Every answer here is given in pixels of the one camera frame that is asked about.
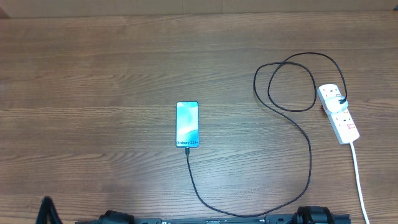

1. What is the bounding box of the blue Galaxy S24+ smartphone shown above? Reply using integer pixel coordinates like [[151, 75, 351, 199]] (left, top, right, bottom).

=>
[[175, 101, 200, 147]]

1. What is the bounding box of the black charging cable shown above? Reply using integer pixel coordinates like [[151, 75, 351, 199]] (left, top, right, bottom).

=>
[[185, 52, 348, 218]]

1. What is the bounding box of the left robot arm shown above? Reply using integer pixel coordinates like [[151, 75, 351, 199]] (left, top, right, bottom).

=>
[[99, 210, 134, 224]]

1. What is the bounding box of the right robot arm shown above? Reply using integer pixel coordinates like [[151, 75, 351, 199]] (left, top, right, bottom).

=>
[[295, 206, 335, 224]]

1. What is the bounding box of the white charger adapter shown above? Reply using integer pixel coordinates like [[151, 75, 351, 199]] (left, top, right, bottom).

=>
[[325, 96, 348, 114]]

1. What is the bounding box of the white power strip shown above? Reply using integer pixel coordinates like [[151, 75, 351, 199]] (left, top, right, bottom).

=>
[[317, 84, 360, 144]]

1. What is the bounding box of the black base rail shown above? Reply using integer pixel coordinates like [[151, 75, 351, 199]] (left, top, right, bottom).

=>
[[74, 213, 352, 224]]

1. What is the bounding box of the white power strip cord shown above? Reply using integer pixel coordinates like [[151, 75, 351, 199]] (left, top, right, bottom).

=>
[[349, 142, 370, 224]]

